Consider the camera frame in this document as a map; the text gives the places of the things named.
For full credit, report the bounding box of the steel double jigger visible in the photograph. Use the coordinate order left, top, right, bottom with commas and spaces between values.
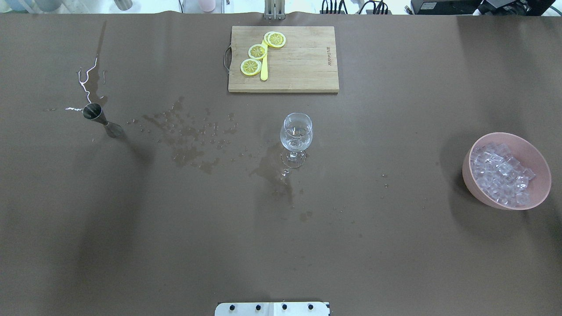
83, 103, 124, 138

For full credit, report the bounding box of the clear wine glass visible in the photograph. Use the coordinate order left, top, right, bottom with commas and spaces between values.
279, 112, 313, 169

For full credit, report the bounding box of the pile of clear ice cubes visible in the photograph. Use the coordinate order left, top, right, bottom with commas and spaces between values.
469, 142, 536, 207

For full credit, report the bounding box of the yellow plastic knife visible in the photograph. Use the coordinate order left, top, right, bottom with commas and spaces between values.
259, 40, 269, 82

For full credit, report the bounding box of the wooden cutting board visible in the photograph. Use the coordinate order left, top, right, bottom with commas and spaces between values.
227, 26, 339, 93

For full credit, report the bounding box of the middle lemon slice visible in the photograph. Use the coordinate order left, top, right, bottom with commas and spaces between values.
248, 43, 268, 61

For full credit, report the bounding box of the lemon slice far end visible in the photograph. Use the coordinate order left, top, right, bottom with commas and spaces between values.
263, 31, 287, 48

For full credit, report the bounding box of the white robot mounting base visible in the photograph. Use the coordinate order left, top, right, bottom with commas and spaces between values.
214, 301, 331, 316

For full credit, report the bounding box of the pink plastic cup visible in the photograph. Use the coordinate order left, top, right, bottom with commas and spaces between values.
198, 0, 216, 13

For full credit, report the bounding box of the pink bowl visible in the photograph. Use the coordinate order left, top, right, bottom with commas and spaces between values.
461, 132, 551, 210

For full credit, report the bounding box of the lemon slice near handle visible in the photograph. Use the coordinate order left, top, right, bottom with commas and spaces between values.
240, 58, 262, 76

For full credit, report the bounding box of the aluminium frame post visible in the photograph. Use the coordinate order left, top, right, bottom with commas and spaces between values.
264, 0, 286, 20

